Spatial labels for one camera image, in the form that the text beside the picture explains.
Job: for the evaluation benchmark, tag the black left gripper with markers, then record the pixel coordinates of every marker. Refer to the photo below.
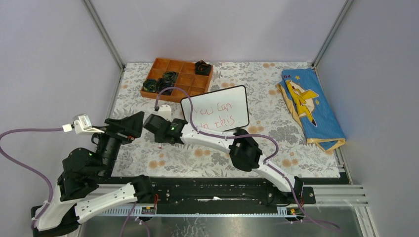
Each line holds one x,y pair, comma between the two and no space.
130,128

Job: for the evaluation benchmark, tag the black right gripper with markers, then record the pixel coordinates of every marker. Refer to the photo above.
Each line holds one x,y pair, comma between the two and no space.
164,119

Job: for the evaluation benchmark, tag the small black-framed whiteboard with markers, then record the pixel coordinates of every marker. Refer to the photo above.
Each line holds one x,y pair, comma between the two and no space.
220,110

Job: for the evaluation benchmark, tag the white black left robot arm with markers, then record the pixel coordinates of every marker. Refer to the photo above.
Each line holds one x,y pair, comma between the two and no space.
84,170

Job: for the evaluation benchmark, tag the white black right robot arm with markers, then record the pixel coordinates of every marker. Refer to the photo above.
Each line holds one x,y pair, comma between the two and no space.
241,146

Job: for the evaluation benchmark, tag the black tape roll left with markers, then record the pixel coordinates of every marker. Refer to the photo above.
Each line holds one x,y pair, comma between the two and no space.
150,85

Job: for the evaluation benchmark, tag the black tape roll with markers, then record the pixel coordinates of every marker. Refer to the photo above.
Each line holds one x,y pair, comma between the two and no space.
162,84
150,85
202,68
170,76

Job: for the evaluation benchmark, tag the black tape roll lower middle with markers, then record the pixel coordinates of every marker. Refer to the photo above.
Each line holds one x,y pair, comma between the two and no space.
162,84

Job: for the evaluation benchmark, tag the black tape roll upper middle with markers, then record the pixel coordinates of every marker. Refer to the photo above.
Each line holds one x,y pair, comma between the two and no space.
170,76

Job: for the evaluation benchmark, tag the orange compartment tray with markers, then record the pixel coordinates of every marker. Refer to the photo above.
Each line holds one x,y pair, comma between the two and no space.
187,80

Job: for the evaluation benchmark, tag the black tape roll top right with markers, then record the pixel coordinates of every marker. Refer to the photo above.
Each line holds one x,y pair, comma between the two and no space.
202,68

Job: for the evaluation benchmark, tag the floral patterned table mat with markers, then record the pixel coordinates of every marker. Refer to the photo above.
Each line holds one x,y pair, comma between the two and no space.
269,116

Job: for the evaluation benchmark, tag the blue yellow cartoon cloth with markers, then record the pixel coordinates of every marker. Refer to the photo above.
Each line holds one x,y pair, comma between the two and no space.
307,104

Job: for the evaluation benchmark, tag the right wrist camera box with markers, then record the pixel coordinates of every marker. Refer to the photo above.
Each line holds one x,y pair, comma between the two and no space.
163,111

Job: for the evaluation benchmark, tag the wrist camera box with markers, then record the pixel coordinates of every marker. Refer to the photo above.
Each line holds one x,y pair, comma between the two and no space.
163,111
81,125

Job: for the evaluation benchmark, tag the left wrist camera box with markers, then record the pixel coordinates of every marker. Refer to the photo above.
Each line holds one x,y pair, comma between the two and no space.
81,125

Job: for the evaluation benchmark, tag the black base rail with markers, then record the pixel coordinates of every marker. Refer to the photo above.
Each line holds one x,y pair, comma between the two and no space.
228,196

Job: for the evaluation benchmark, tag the left aluminium frame post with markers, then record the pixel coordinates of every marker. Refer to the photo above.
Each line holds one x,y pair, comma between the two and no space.
103,32

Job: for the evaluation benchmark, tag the aluminium frame post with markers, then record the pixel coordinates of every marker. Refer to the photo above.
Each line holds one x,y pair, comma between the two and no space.
338,21
103,32

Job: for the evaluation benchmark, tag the right aluminium frame post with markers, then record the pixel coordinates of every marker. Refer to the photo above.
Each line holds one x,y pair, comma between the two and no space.
338,21

